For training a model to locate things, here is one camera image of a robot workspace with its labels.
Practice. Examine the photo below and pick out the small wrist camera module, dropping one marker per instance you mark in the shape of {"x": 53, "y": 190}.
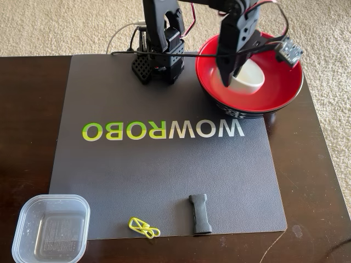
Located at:
{"x": 290, "y": 52}

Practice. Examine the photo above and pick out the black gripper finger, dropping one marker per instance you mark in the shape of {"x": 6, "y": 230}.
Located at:
{"x": 239, "y": 64}
{"x": 226, "y": 71}

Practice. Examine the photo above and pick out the black dumbbell-shaped block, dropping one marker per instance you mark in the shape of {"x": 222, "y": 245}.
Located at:
{"x": 200, "y": 213}

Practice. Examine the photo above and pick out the grey mat with WOWROBO print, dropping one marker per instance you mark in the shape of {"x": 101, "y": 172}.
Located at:
{"x": 164, "y": 170}

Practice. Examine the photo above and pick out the red bowl with black outside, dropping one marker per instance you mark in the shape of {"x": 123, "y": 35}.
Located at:
{"x": 279, "y": 82}

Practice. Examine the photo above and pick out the clear plastic food container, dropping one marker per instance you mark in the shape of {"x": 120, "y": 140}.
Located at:
{"x": 50, "y": 230}

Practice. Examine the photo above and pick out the small white bowl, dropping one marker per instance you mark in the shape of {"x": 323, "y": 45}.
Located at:
{"x": 251, "y": 76}

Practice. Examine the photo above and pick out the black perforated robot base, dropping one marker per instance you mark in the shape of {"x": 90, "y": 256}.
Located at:
{"x": 175, "y": 65}

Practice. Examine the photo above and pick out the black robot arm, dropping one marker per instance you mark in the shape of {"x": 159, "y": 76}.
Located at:
{"x": 156, "y": 22}

